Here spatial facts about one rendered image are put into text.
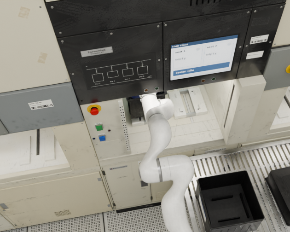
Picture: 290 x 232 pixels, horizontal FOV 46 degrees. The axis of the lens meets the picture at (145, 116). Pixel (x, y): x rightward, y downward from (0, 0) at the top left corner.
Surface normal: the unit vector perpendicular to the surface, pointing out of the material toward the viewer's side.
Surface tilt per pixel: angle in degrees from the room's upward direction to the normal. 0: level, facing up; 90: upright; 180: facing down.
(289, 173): 0
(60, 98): 90
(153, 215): 0
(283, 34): 90
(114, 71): 90
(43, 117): 90
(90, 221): 0
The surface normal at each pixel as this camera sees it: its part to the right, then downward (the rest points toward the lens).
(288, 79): 0.17, 0.79
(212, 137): -0.05, -0.59
